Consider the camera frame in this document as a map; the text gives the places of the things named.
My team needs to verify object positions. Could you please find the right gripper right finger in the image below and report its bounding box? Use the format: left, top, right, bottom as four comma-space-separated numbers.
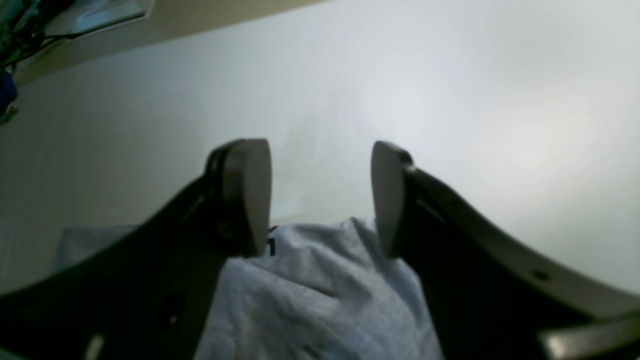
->
370, 141, 640, 360

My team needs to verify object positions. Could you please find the grey T-shirt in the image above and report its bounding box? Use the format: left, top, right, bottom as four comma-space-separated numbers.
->
55, 217, 446, 360

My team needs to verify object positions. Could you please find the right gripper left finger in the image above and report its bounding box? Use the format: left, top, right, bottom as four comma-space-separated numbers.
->
0, 138, 272, 360

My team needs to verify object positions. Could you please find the blue box with black hole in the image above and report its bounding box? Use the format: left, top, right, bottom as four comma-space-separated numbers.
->
0, 69, 18, 117

